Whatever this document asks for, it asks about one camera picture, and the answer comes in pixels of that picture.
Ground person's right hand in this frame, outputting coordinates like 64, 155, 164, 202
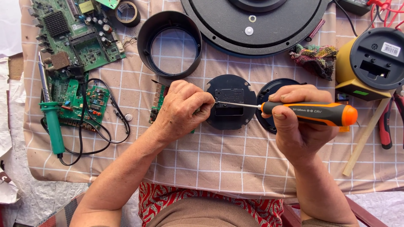
261, 84, 340, 165

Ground green soldering iron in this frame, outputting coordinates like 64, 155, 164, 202
37, 52, 66, 159

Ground red patterned garment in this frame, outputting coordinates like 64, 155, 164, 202
138, 182, 285, 227

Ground small green board corner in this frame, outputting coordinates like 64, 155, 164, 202
94, 0, 121, 10

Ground orange black screwdriver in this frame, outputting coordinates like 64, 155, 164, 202
215, 100, 358, 127

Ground thin bare wire bundle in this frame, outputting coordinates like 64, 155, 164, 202
122, 37, 138, 49

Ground brown tape roll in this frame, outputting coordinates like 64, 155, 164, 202
114, 1, 141, 28

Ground black power adapter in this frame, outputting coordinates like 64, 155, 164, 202
343, 0, 373, 16

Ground yellow device with black back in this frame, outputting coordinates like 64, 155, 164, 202
335, 27, 404, 102

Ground black plastic ring housing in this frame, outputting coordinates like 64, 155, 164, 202
137, 11, 203, 80

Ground beige checked tablecloth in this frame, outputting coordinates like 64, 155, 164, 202
18, 0, 404, 200

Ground black round dome cover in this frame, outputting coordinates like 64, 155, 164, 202
255, 78, 304, 135

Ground black round clock back plate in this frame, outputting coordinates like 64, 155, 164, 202
205, 74, 257, 131

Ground red chair frame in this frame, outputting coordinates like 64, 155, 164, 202
280, 195, 389, 227

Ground large black round disc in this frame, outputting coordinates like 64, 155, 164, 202
180, 0, 330, 58

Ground large green circuit board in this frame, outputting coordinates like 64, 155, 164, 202
28, 0, 126, 72

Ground green board with orange parts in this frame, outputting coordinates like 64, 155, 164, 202
43, 79, 111, 132

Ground dark green circuit board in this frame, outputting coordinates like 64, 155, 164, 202
40, 70, 89, 104

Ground red handled pliers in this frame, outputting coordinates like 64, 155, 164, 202
378, 93, 404, 150

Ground small orange tool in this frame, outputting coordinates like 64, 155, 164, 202
335, 93, 350, 132

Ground brown shirt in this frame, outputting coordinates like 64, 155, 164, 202
146, 197, 263, 227

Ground thin black cable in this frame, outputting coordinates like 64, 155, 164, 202
333, 0, 359, 37

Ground black soldering iron cable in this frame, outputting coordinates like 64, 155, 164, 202
40, 65, 131, 166

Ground narrow green circuit board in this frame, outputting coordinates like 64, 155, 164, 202
149, 83, 171, 124

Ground person's left hand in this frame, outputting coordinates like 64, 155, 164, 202
154, 80, 216, 143

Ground red wires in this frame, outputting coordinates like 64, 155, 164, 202
367, 0, 404, 33

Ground multicoloured woven cloth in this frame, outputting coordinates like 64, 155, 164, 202
288, 44, 339, 81

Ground wooden stick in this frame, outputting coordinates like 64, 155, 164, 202
342, 90, 397, 177

